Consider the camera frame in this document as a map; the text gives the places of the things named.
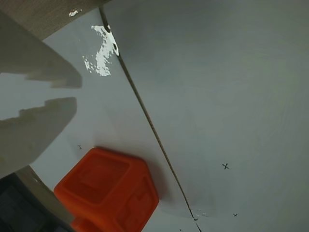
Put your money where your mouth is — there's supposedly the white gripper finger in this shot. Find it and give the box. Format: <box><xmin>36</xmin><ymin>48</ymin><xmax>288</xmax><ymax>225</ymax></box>
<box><xmin>0</xmin><ymin>12</ymin><xmax>83</xmax><ymax>88</ymax></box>
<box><xmin>0</xmin><ymin>97</ymin><xmax>78</xmax><ymax>179</ymax></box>

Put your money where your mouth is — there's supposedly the orange plastic cube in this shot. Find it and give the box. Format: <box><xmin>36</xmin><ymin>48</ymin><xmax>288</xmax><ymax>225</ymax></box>
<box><xmin>53</xmin><ymin>146</ymin><xmax>160</xmax><ymax>232</ymax></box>

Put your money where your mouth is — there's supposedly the black furniture behind table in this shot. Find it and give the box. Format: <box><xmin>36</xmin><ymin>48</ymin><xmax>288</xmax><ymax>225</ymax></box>
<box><xmin>0</xmin><ymin>173</ymin><xmax>73</xmax><ymax>232</ymax></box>

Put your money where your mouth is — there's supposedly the white paper sheet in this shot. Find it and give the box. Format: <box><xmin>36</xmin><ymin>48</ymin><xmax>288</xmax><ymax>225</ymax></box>
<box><xmin>100</xmin><ymin>0</ymin><xmax>309</xmax><ymax>232</ymax></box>
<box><xmin>0</xmin><ymin>6</ymin><xmax>201</xmax><ymax>232</ymax></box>

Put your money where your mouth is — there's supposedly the small clear tape piece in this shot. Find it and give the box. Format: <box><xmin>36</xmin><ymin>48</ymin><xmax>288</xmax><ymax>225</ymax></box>
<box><xmin>189</xmin><ymin>207</ymin><xmax>219</xmax><ymax>221</ymax></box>

